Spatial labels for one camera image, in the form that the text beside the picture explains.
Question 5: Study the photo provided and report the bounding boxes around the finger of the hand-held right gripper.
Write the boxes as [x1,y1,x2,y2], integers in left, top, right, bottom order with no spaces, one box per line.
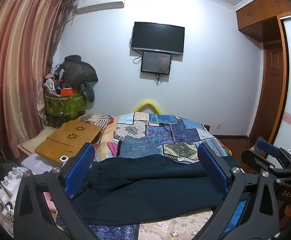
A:
[257,137,291,164]
[241,149,291,183]

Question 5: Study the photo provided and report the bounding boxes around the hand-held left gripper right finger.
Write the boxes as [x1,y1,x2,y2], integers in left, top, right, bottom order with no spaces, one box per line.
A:
[193,142,279,240]

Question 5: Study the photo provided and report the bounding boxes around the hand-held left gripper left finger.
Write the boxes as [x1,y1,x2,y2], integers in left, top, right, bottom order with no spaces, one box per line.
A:
[13,142,98,240]

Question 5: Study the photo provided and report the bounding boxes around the dark teal pants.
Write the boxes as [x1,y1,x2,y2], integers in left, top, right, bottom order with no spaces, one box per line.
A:
[72,154,241,227]

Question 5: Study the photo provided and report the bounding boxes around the wooden lap desk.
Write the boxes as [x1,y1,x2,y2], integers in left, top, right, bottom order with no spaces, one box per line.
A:
[34,120,103,167]

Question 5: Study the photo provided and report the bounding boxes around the pink cloth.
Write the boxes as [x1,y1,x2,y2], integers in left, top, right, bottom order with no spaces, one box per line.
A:
[107,141,118,157]

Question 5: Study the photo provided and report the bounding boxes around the orange floral quilt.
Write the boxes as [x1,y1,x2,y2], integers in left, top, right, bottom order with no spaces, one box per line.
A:
[95,116,126,163]

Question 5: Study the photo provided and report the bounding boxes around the clear plastic storage box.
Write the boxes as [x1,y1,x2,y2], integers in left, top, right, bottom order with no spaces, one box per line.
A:
[22,152,63,175]

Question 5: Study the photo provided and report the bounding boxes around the striped cloth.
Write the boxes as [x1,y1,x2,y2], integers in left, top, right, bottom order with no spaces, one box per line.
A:
[77,114,111,126]

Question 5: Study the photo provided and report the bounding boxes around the blue patchwork bedspread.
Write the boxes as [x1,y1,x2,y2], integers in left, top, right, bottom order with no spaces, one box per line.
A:
[55,111,251,240]

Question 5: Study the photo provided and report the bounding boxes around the beige bedside cabinet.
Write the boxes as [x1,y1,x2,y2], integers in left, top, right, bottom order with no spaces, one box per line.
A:
[17,126,58,155]

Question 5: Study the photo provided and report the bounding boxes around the blue jeans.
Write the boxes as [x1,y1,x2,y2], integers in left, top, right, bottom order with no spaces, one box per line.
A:
[119,136,161,158]

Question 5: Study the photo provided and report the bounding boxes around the green fabric storage bin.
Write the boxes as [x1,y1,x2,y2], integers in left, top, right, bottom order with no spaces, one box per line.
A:
[43,90,87,128]

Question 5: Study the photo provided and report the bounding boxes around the brown wooden door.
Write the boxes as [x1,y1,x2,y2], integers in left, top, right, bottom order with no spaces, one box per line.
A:
[249,41,286,143]

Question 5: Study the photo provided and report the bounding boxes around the grey plush toy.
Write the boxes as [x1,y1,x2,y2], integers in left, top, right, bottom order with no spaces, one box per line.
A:
[79,82,96,102]

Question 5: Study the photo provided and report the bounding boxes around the pile of papers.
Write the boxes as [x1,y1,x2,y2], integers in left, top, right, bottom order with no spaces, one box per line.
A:
[0,166,23,228]

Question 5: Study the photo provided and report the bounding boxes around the yellow foam bar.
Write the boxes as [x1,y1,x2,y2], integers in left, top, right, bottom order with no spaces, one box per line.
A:
[133,99,162,115]

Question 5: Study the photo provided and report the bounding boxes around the assorted toys pile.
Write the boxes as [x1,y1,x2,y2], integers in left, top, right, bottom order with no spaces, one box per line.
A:
[43,65,66,95]

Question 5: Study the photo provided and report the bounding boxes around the dark padded jacket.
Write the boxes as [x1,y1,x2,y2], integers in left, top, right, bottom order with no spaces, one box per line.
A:
[58,54,99,89]

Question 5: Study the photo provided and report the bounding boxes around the red striped curtain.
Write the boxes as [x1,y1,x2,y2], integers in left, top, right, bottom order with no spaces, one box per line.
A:
[0,0,74,165]

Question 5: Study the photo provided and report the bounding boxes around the white air conditioner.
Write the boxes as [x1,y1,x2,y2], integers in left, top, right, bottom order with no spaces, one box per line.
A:
[74,0,126,14]

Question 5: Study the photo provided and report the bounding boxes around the small black wall monitor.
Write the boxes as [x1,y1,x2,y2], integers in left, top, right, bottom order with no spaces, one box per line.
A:
[140,51,172,75]

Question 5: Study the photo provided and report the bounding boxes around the black wall television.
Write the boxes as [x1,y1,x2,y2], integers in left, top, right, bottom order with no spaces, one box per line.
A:
[131,21,185,55]

